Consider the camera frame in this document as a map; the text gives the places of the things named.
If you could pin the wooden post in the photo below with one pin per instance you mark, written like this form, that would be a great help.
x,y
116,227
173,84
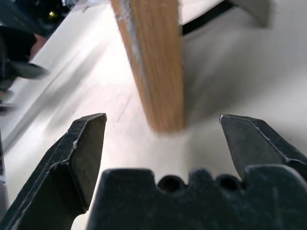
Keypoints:
x,y
158,72

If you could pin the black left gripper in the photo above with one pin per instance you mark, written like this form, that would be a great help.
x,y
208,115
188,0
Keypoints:
x,y
14,45

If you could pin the black strip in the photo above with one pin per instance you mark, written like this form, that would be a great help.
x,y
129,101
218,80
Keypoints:
x,y
204,20

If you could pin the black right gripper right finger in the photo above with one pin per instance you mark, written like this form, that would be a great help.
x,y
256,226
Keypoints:
x,y
254,143

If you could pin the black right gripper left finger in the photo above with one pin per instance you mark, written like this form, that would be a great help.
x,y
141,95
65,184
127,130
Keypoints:
x,y
60,172

